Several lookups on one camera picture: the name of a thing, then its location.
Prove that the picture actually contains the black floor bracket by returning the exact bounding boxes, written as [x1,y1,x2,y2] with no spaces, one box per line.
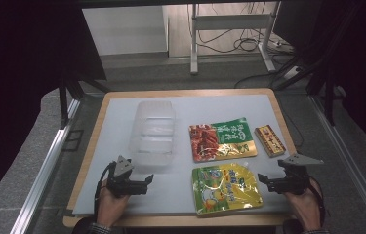
[62,129,85,152]

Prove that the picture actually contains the yellow spout pouch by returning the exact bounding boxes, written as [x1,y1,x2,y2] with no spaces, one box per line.
[191,161,264,215]

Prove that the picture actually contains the white desk frame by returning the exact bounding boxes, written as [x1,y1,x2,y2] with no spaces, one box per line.
[189,1,282,75]

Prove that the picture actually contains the small yellow and red box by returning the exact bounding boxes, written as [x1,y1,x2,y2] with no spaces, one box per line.
[254,124,287,158]

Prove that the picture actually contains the thin black cable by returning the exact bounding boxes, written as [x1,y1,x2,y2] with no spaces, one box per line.
[282,110,305,149]

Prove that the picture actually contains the person's right hand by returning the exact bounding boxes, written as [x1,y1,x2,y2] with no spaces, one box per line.
[282,179,323,232]

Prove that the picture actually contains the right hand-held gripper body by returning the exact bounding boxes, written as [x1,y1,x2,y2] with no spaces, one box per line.
[277,153,325,196]

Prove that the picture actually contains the aluminium rail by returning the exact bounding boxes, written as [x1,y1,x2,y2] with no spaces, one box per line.
[310,96,366,234]
[9,98,81,234]

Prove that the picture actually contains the person's dark leg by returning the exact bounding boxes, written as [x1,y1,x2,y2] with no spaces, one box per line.
[72,217,98,234]

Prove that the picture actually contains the green and red sauce packet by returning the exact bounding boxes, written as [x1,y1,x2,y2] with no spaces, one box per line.
[188,117,259,163]

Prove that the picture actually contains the tangle of black floor cables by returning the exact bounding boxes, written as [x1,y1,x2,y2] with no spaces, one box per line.
[196,3,269,55]

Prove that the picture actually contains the left hand-held gripper cable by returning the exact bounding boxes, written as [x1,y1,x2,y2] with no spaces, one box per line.
[94,161,116,225]

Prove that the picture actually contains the hand-held gripper cable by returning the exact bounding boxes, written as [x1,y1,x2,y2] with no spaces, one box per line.
[308,176,328,228]
[94,161,116,225]

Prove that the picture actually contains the person's left hand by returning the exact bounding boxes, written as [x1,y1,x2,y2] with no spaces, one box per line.
[96,186,130,228]

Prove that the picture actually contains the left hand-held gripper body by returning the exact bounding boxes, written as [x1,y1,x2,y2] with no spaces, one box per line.
[106,155,140,198]

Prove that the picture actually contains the right hand-held gripper cable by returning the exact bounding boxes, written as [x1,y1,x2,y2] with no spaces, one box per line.
[308,176,328,228]

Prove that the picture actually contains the clear plastic container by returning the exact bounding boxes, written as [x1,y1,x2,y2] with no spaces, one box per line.
[129,99,177,174]

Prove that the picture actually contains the black stand legs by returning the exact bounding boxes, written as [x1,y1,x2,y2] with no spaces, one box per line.
[274,58,338,126]
[58,74,110,130]

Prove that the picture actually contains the white table mat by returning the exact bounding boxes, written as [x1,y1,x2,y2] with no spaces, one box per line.
[72,94,294,215]

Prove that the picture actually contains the white power strip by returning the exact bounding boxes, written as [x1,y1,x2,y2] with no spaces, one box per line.
[282,65,302,81]

